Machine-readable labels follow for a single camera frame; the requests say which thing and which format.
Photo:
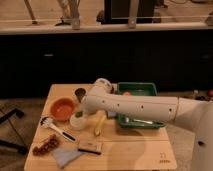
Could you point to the green plastic tray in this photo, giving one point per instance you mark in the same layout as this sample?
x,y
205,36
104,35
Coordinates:
x,y
137,89

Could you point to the white black handled spatula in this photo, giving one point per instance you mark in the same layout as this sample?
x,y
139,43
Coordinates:
x,y
47,122

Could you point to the blue grey cloth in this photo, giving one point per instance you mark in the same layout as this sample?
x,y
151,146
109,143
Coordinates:
x,y
64,156

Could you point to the metal cup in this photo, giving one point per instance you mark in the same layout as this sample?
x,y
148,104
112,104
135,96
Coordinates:
x,y
80,93

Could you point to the yellow banana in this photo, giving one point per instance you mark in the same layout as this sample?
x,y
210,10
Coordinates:
x,y
98,128

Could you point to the white round container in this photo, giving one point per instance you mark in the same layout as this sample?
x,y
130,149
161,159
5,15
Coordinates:
x,y
77,123

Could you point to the green pepper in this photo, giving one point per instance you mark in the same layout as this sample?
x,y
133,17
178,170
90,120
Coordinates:
x,y
79,114

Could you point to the bunch of red grapes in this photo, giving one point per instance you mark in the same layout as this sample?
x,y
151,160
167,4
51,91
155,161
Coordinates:
x,y
50,144

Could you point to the blue grey sponge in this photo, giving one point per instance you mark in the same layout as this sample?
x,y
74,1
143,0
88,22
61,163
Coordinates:
x,y
111,114

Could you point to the orange red bowl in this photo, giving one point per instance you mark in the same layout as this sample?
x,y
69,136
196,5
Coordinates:
x,y
62,109

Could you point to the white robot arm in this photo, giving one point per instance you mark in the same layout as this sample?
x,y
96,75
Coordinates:
x,y
193,115

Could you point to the wooden block brush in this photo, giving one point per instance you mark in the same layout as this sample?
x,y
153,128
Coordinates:
x,y
90,146

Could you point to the orange peach fruit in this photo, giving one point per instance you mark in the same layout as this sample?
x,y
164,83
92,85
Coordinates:
x,y
126,94

